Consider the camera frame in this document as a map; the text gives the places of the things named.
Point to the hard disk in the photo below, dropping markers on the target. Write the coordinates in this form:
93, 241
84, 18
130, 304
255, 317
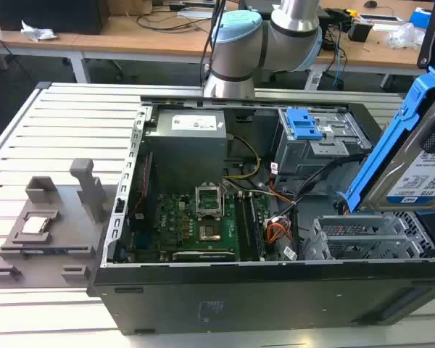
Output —
413, 163

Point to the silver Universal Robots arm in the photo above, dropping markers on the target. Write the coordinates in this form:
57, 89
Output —
239, 47

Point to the silver metal disk bay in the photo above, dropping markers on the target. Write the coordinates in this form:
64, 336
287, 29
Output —
348, 235

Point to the black RAM slot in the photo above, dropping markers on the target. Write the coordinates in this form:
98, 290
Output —
243, 228

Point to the blue cardboard box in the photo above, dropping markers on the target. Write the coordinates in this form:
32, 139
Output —
420, 18

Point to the crumpled clear plastic bag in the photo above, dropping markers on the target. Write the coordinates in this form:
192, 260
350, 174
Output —
406, 34

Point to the black computer mouse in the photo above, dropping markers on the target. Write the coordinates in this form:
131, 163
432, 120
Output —
370, 3

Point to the small black device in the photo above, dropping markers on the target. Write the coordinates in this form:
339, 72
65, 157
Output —
359, 32

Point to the blue plastic drive latch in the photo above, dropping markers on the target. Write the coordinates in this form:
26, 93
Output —
301, 123

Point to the silver metal drive cage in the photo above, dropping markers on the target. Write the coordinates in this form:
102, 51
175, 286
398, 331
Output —
311, 156

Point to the grey power supply unit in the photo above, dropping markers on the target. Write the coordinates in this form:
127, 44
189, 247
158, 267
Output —
188, 152

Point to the CPU socket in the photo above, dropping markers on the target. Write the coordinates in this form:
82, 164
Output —
209, 233

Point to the wooden desk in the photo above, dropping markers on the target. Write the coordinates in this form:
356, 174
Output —
130, 40

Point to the black graphics card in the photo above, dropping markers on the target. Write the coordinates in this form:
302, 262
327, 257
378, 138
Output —
203, 256

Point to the green motherboard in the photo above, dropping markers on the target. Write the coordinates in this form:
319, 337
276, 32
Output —
174, 224

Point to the black open PC case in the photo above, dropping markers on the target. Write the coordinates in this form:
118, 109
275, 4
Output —
239, 301

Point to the large black box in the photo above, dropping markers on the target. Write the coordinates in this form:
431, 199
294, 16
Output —
47, 14

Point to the crumpled white paper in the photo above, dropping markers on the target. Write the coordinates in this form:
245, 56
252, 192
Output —
36, 32

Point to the grey parts rack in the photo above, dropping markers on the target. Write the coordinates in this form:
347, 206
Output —
69, 232

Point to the silver CPU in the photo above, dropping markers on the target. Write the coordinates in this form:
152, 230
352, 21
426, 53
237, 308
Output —
36, 224

